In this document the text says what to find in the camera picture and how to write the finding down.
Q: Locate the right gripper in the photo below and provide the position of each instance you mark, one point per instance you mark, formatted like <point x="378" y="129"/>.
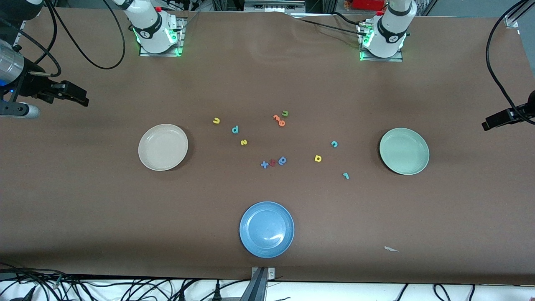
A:
<point x="32" y="85"/>

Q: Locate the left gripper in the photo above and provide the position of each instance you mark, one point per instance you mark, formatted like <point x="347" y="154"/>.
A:
<point x="519" y="112"/>

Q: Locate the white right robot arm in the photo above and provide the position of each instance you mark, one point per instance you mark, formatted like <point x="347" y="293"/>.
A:
<point x="154" y="29"/>

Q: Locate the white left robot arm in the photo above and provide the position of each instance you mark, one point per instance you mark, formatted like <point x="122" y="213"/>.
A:
<point x="388" y="33"/>

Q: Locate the beige brown plate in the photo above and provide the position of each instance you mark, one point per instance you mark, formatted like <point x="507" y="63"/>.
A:
<point x="163" y="147"/>

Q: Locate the pale green plate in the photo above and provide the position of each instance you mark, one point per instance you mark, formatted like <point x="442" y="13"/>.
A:
<point x="404" y="151"/>

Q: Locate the brown table cover sheet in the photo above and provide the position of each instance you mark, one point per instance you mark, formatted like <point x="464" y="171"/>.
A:
<point x="125" y="209"/>

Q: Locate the white paper scrap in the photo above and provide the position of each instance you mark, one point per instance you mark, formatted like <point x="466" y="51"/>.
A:
<point x="390" y="249"/>

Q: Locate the red box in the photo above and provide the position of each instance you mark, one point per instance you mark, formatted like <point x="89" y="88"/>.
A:
<point x="368" y="4"/>

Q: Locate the grey power strip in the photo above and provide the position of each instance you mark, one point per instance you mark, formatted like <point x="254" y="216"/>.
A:
<point x="271" y="6"/>

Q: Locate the blue foam letter a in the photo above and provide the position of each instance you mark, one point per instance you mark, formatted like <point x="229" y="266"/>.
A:
<point x="282" y="161"/>

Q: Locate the blue plate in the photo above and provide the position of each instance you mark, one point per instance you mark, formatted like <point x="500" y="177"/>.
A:
<point x="266" y="229"/>

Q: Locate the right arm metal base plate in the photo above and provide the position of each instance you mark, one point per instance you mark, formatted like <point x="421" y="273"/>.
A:
<point x="179" y="46"/>

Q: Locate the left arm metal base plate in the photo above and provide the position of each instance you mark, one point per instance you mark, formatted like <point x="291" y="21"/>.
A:
<point x="399" y="57"/>

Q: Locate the small metal mounting bracket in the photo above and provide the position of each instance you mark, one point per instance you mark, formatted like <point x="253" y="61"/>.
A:
<point x="271" y="272"/>

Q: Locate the grey aluminium extrusion post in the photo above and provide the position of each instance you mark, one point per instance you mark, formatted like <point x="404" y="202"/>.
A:
<point x="256" y="288"/>

